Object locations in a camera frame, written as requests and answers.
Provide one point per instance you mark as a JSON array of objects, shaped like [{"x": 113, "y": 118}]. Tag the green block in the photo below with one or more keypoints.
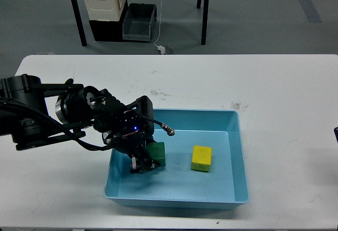
[{"x": 157, "y": 152}]

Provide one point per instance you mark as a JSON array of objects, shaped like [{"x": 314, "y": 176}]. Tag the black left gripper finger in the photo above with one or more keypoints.
[{"x": 142, "y": 161}]

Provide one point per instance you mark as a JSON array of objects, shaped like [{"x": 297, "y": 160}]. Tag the black box under container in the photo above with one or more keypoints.
[{"x": 109, "y": 31}]

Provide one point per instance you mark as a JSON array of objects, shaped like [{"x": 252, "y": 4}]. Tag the white power adapter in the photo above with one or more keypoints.
[{"x": 161, "y": 50}]

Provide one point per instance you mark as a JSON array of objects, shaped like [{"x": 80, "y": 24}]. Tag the dark grey storage bin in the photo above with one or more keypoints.
[{"x": 138, "y": 22}]

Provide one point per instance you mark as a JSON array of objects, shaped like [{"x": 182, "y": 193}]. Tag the black right table leg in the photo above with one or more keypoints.
[{"x": 204, "y": 21}]

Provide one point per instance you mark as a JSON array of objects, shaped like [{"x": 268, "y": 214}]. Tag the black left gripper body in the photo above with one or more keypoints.
[{"x": 110, "y": 118}]

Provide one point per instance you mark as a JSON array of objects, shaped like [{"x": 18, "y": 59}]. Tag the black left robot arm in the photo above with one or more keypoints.
[{"x": 36, "y": 114}]

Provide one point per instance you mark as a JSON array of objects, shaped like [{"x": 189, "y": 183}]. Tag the black left table leg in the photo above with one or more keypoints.
[{"x": 79, "y": 23}]

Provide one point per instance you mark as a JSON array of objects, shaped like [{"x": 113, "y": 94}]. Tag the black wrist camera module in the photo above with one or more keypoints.
[{"x": 140, "y": 114}]

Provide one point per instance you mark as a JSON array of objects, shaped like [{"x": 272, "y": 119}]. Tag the yellow block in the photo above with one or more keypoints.
[{"x": 201, "y": 158}]

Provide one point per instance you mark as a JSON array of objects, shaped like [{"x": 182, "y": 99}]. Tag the blue plastic tray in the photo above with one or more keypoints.
[{"x": 224, "y": 186}]

